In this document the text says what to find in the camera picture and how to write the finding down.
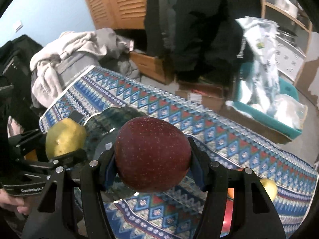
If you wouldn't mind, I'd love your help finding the large orange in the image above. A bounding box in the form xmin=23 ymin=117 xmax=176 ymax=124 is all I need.
xmin=228 ymin=188 xmax=235 ymax=200

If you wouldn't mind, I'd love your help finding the glass bowl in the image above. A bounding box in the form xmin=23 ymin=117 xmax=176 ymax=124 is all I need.
xmin=83 ymin=106 xmax=146 ymax=160

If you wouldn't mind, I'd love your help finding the dark red apple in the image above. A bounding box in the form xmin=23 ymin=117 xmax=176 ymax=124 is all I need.
xmin=115 ymin=117 xmax=191 ymax=193

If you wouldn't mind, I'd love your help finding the person's left hand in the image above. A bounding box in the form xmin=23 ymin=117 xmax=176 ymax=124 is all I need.
xmin=0 ymin=189 xmax=31 ymax=215

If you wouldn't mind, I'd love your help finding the large yellow-green citrus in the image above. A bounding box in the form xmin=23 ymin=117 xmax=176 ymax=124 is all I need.
xmin=260 ymin=179 xmax=278 ymax=201

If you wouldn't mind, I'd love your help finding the patterned blue tablecloth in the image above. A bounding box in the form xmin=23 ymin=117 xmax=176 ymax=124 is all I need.
xmin=39 ymin=66 xmax=318 ymax=238

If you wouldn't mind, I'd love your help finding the pile of grey clothes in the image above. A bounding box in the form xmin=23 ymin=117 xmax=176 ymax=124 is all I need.
xmin=29 ymin=28 xmax=140 ymax=109

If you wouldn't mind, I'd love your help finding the teal plastic crate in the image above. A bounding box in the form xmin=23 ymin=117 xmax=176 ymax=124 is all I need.
xmin=225 ymin=61 xmax=303 ymax=140

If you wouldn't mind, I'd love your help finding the white printed plastic bag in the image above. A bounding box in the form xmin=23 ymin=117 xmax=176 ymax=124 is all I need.
xmin=236 ymin=16 xmax=308 ymax=130

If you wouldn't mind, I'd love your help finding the cardboard box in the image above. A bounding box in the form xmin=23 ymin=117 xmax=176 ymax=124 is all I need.
xmin=175 ymin=81 xmax=224 ymax=112

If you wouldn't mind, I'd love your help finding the white patterned storage box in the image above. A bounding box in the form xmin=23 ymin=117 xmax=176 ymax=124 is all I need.
xmin=275 ymin=36 xmax=305 ymax=82

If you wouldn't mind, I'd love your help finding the wooden drawer box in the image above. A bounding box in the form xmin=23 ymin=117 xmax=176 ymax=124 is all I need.
xmin=129 ymin=51 xmax=174 ymax=85

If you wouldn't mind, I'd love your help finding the wooden louvered door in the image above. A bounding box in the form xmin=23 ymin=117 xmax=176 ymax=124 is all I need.
xmin=86 ymin=0 xmax=147 ymax=30

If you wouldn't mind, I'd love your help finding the person in black clothes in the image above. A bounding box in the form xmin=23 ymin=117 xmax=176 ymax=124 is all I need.
xmin=144 ymin=0 xmax=261 ymax=86

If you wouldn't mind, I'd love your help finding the metal cooking pot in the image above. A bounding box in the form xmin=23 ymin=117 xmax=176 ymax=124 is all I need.
xmin=274 ymin=0 xmax=302 ymax=18

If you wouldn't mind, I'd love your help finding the wooden shelf rack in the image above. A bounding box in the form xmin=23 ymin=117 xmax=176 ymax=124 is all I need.
xmin=261 ymin=0 xmax=313 ymax=55

